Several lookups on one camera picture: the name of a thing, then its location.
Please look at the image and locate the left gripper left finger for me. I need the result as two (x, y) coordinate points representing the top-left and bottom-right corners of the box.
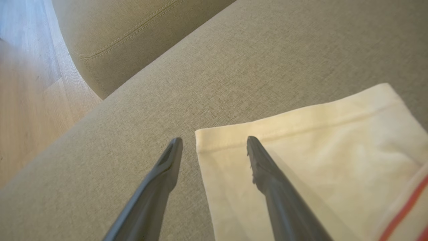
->
(102, 137), (184, 241)

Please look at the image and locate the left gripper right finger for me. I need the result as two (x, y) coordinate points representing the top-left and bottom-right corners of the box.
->
(246, 136), (335, 241)

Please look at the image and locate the red and white jersey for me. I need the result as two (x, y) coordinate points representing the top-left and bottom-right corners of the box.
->
(195, 83), (428, 241)

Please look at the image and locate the grey fabric sofa seat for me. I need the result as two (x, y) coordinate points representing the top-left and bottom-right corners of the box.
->
(0, 0), (428, 241)

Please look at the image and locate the grey fabric sofa body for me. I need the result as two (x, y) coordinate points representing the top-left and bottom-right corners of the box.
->
(51, 0), (236, 100)

